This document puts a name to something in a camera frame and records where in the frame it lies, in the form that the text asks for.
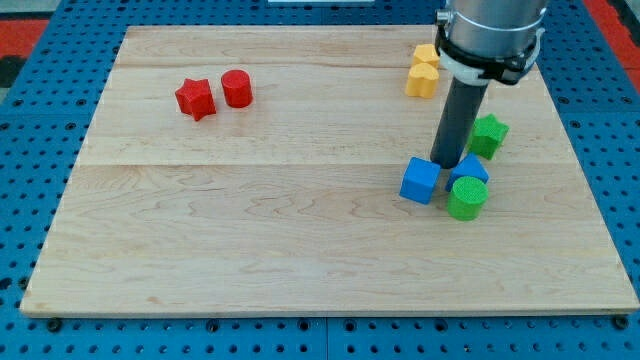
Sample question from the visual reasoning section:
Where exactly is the yellow pentagon block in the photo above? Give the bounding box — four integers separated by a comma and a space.
411, 44, 440, 69

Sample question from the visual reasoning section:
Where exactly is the red star block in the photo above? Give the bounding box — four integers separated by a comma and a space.
175, 78, 217, 122

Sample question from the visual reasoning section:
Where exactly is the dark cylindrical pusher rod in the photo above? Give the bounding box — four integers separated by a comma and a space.
430, 78, 488, 169

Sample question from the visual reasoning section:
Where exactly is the light wooden board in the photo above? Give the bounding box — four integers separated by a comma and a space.
21, 26, 639, 318

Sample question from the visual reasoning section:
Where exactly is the green star block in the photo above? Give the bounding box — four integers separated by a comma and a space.
468, 114, 510, 160

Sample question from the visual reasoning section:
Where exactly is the blue cube block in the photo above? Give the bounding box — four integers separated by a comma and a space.
399, 157, 441, 204

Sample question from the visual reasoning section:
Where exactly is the blue triangle block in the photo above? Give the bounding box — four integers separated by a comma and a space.
445, 153, 490, 192

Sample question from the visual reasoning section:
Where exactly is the green cylinder block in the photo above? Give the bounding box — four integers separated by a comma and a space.
446, 176, 489, 221

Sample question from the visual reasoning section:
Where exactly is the red cylinder block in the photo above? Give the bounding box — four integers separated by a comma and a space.
221, 69, 253, 108

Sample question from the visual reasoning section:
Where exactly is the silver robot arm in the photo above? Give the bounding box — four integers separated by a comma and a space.
435, 0, 549, 86

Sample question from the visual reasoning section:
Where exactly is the yellow heart block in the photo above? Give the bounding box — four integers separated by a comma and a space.
405, 63, 440, 99

